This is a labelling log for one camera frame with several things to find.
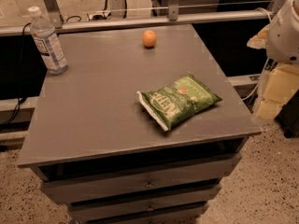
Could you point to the metal guard rail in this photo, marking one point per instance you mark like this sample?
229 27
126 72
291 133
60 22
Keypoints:
105 25

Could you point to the white power strip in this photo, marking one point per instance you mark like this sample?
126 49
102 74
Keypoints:
97 16

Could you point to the grey drawer cabinet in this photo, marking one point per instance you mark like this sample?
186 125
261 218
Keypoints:
98 151

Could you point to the green jalapeno chip bag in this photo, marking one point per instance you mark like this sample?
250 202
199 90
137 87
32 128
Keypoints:
178 101

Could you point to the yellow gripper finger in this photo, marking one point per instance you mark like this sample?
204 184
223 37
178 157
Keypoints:
258 41
275 89

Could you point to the clear plastic water bottle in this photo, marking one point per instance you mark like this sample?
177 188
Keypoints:
47 42

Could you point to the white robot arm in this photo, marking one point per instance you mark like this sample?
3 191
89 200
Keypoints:
280 39

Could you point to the orange fruit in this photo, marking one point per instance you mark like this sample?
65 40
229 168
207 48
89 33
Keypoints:
149 39

